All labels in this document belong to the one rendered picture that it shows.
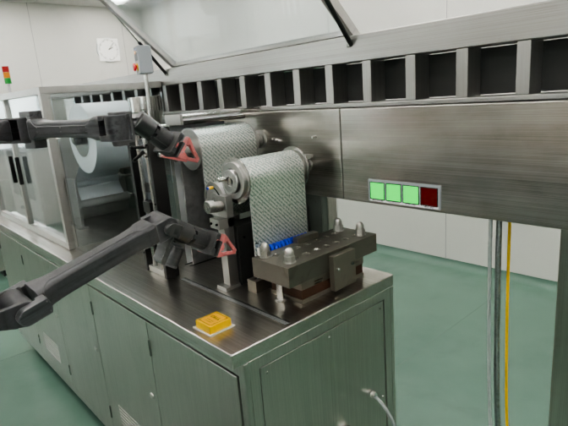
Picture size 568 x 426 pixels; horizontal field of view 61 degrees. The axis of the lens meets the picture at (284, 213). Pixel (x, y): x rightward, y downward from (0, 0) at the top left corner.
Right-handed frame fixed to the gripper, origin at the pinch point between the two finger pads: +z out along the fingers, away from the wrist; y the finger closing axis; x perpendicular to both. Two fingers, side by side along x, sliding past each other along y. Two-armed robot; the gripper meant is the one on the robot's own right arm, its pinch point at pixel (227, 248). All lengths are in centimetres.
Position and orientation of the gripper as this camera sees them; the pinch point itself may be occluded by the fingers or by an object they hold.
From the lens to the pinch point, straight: 145.2
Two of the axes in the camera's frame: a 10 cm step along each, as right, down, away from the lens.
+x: 3.2, -9.4, 1.4
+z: 6.6, 3.3, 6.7
